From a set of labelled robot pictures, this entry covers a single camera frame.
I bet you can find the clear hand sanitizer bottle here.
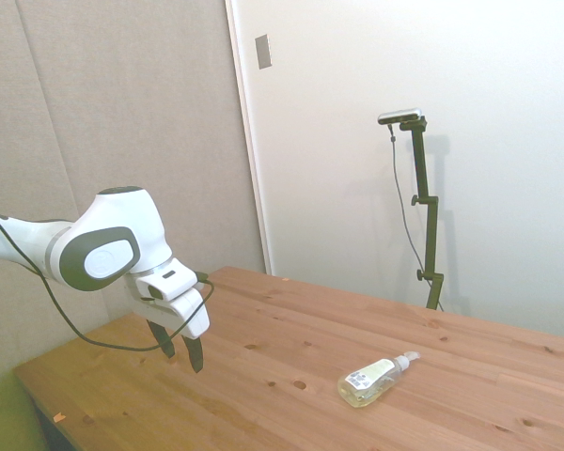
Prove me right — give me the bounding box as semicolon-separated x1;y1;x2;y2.
337;351;422;409

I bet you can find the black camera stand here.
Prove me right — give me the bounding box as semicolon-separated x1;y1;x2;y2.
398;117;446;312

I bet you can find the grey wall plate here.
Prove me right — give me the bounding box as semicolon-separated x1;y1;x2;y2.
255;33;274;71

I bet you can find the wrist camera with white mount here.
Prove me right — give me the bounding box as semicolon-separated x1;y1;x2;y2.
135;259;201;303

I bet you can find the grey exterior camera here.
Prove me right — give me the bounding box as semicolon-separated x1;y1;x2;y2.
377;107;425;126

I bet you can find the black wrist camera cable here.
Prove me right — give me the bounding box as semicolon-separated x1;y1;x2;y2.
0;209;215;352

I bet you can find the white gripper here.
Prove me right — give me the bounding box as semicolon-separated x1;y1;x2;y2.
123;275;212;374

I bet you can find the white vertical wall trim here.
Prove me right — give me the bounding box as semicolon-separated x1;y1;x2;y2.
224;0;274;276

